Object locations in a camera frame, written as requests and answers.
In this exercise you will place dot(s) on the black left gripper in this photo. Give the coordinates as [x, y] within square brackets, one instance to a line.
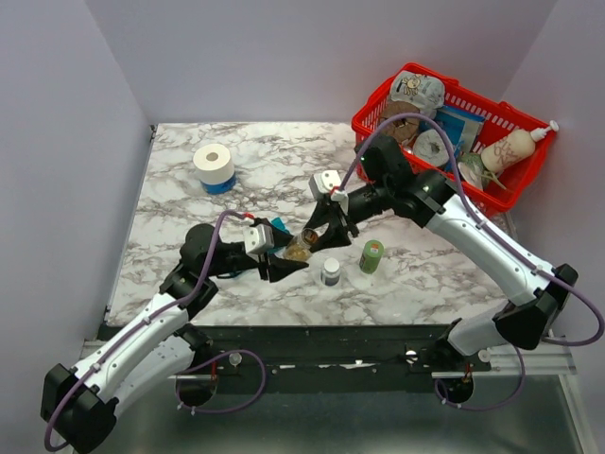
[279, 268]

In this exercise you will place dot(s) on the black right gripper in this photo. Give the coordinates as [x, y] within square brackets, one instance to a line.
[335, 235]

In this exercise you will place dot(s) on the clear jar of yellow pills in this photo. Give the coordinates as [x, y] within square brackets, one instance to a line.
[299, 248]

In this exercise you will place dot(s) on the teal weekly pill organizer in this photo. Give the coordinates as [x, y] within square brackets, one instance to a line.
[278, 223]

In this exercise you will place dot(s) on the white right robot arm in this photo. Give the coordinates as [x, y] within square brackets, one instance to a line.
[535, 290]

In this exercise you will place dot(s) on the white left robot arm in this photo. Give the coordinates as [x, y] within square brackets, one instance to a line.
[82, 403]

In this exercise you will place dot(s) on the green bottle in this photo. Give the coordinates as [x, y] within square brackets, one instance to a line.
[371, 256]

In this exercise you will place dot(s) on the white bottle dark label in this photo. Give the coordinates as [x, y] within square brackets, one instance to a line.
[330, 272]

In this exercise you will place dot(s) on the white tape roll blue base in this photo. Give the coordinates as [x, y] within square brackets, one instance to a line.
[215, 168]

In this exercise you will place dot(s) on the grey paper roll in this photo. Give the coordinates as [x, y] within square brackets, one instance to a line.
[430, 148]

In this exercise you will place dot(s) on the green white plant item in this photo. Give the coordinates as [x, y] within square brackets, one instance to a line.
[472, 171]

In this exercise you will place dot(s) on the grey cartoon printed pouch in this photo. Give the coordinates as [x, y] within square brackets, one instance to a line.
[424, 92]

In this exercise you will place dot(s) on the blue packet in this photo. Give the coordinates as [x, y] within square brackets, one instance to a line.
[461, 127]

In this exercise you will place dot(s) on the cream pump lotion bottle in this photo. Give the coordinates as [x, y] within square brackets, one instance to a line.
[515, 147]

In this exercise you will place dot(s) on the red plastic basket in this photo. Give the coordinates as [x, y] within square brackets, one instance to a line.
[501, 118]

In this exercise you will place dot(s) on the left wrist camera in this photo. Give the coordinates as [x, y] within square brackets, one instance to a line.
[258, 239]

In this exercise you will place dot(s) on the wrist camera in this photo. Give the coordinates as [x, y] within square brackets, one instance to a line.
[324, 183]
[258, 239]

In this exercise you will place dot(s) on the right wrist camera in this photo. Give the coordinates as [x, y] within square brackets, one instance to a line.
[324, 183]

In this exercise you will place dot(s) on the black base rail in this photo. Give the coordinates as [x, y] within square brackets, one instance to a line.
[303, 359]

